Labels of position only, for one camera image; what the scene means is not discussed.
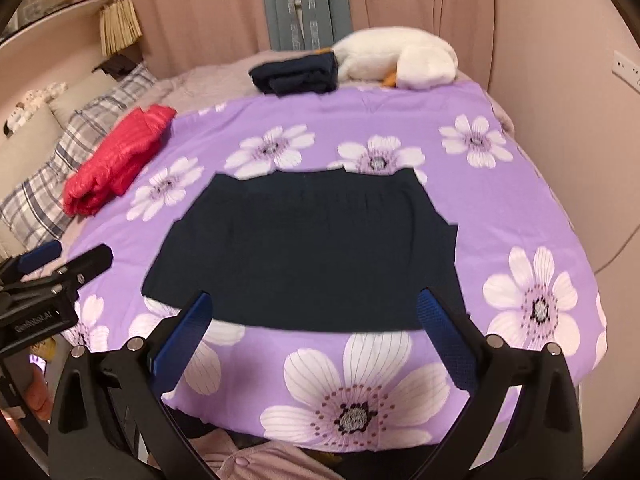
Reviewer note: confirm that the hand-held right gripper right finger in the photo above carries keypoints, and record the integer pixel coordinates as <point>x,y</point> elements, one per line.
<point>445,340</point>

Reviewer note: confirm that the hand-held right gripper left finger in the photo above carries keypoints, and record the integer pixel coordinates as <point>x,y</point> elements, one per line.
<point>182,345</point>

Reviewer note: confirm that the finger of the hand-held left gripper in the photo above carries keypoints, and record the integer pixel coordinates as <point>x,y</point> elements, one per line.
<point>90,262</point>
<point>40,255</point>

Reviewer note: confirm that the navy zip jacket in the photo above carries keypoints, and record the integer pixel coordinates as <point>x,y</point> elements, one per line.
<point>300,250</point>

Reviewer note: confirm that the person's left hand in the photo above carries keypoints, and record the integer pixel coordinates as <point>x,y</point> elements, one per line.
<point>39,400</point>

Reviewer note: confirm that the grey plaid pillow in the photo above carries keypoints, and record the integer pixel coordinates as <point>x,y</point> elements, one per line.
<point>65,170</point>

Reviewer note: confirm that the beige cushion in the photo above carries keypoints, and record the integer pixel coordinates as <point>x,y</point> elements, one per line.
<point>25,160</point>

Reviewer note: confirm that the red puffer jacket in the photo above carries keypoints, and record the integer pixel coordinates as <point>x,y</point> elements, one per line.
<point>120,155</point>

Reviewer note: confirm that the purple floral blanket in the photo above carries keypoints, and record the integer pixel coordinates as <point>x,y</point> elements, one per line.
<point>475,200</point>

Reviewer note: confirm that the small white plush toys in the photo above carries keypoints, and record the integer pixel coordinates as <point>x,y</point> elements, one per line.
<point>30,105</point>

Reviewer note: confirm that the beige pillow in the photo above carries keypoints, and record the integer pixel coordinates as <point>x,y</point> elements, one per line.
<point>80,97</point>

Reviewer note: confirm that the dark brown object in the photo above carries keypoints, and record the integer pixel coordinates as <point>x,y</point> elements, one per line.
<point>115,65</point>

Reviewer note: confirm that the pink bed sheet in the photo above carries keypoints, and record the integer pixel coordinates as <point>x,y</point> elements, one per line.
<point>210,80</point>

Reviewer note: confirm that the folded navy garment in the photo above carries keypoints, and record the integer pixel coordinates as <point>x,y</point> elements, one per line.
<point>295,75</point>

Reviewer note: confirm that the white goose plush toy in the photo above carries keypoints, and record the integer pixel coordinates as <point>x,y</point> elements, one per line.
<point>400,57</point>

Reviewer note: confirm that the grey printed hanging cloth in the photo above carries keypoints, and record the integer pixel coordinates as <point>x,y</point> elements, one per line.
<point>320,5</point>

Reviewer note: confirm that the white wall shelf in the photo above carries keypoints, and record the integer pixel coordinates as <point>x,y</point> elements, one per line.
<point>60,15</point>

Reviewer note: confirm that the white wall socket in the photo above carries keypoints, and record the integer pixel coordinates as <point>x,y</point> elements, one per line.
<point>627,67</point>

